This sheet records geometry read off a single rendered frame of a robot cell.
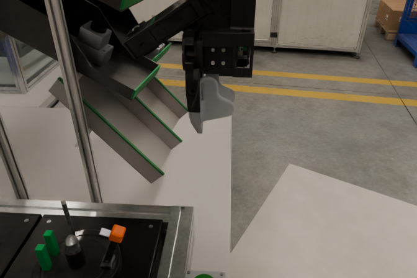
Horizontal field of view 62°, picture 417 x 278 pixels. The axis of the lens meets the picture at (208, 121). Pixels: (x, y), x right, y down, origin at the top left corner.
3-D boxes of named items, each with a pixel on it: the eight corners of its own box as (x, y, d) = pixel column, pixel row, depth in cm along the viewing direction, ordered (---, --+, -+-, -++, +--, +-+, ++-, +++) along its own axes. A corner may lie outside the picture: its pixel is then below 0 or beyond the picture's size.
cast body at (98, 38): (110, 58, 71) (120, 28, 67) (100, 67, 67) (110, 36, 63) (72, 40, 70) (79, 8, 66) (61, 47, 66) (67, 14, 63)
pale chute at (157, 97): (179, 118, 98) (189, 110, 96) (163, 144, 87) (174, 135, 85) (104, 45, 92) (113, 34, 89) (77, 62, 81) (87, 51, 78)
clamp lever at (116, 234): (115, 255, 57) (126, 226, 53) (111, 266, 55) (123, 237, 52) (94, 249, 57) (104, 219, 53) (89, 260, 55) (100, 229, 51)
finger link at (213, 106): (233, 145, 46) (236, 80, 41) (188, 144, 46) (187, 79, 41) (233, 133, 48) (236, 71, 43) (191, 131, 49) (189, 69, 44)
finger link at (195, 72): (199, 118, 42) (198, 48, 38) (186, 117, 42) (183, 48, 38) (201, 100, 46) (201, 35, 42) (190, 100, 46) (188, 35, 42)
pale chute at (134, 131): (170, 149, 85) (182, 140, 83) (151, 184, 74) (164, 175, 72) (83, 66, 79) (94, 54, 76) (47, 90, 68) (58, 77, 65)
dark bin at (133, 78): (157, 74, 75) (169, 44, 71) (131, 100, 64) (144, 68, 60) (41, 11, 74) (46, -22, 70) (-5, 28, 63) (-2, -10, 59)
